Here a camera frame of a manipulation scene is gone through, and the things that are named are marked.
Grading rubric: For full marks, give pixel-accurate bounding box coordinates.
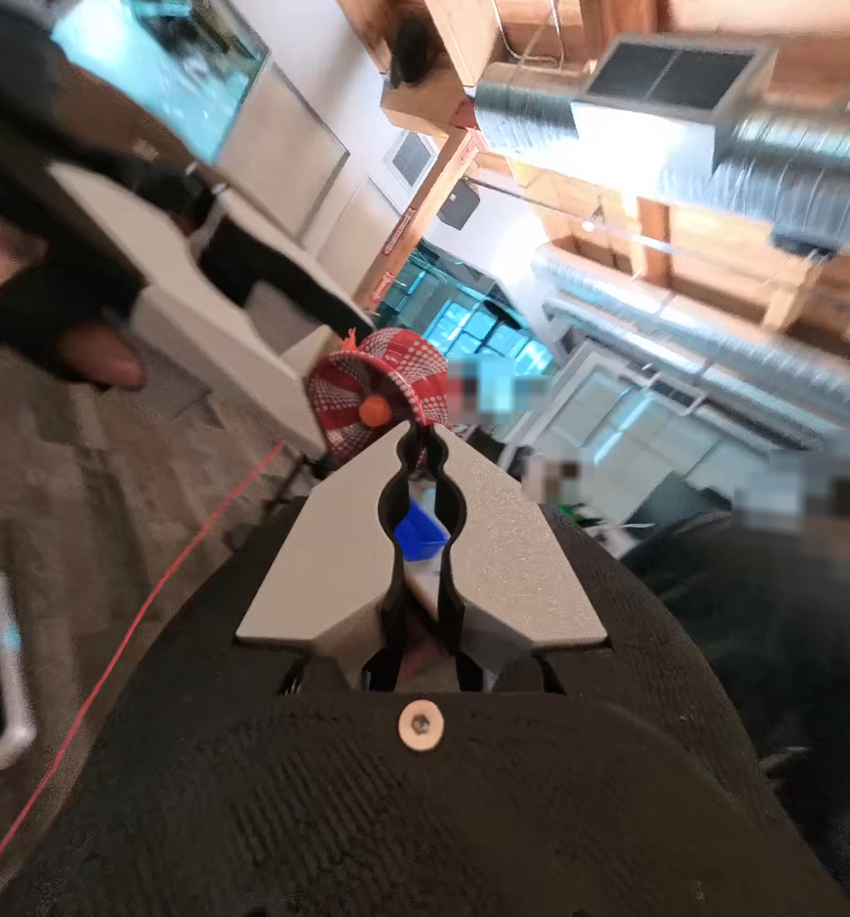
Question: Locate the large blue parts bin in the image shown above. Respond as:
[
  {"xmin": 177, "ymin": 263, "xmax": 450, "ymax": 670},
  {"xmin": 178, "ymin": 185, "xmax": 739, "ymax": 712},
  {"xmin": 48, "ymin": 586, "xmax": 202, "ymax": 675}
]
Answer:
[{"xmin": 397, "ymin": 502, "xmax": 452, "ymax": 563}]

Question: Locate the wooden post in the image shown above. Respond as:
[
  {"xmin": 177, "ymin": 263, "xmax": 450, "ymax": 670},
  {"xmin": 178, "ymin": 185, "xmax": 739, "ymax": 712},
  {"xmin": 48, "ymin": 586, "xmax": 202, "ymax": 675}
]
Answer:
[{"xmin": 372, "ymin": 127, "xmax": 483, "ymax": 309}]

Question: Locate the person's left hand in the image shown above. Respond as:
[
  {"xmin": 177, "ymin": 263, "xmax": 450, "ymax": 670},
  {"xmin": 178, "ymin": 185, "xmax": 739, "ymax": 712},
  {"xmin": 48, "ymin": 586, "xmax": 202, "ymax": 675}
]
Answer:
[{"xmin": 0, "ymin": 194, "xmax": 151, "ymax": 395}]

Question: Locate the white door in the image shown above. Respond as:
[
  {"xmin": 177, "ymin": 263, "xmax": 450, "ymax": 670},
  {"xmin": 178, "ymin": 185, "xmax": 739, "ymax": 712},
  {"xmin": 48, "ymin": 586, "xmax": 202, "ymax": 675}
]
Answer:
[
  {"xmin": 217, "ymin": 65, "xmax": 351, "ymax": 237},
  {"xmin": 311, "ymin": 172, "xmax": 404, "ymax": 295}
]

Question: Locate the black wall speaker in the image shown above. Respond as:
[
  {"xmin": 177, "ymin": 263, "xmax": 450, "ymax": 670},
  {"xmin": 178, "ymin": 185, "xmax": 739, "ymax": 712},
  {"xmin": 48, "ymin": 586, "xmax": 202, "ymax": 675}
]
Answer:
[{"xmin": 437, "ymin": 180, "xmax": 483, "ymax": 233}]

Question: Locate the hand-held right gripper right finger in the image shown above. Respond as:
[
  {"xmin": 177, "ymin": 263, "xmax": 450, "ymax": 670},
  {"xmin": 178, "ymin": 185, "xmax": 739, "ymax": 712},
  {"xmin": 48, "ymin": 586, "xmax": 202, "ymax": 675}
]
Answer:
[{"xmin": 432, "ymin": 426, "xmax": 611, "ymax": 674}]

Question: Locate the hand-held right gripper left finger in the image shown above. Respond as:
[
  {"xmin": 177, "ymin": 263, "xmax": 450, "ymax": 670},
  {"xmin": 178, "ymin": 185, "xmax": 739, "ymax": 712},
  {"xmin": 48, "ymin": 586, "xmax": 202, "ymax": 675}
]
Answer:
[{"xmin": 236, "ymin": 423, "xmax": 420, "ymax": 677}]

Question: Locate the red white yo-yo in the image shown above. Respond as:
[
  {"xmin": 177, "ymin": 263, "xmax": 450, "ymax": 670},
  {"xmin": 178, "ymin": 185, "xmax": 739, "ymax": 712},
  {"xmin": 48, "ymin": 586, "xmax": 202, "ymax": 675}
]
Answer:
[{"xmin": 305, "ymin": 327, "xmax": 452, "ymax": 469}]

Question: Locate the silver spiral air duct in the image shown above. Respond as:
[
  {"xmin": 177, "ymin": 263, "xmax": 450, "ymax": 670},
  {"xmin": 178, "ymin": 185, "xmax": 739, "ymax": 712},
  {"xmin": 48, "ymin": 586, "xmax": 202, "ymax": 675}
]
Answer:
[{"xmin": 533, "ymin": 244, "xmax": 850, "ymax": 431}]

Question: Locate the orange yo-yo string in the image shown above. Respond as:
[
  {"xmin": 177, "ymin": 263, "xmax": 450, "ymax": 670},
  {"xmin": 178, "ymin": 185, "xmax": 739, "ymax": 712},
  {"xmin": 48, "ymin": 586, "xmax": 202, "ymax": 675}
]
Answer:
[{"xmin": 0, "ymin": 437, "xmax": 294, "ymax": 896}]

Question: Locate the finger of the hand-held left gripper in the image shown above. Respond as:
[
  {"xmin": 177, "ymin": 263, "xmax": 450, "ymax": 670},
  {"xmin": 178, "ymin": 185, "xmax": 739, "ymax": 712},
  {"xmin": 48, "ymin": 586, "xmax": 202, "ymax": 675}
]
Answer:
[
  {"xmin": 203, "ymin": 187, "xmax": 376, "ymax": 345},
  {"xmin": 45, "ymin": 161, "xmax": 337, "ymax": 459}
]

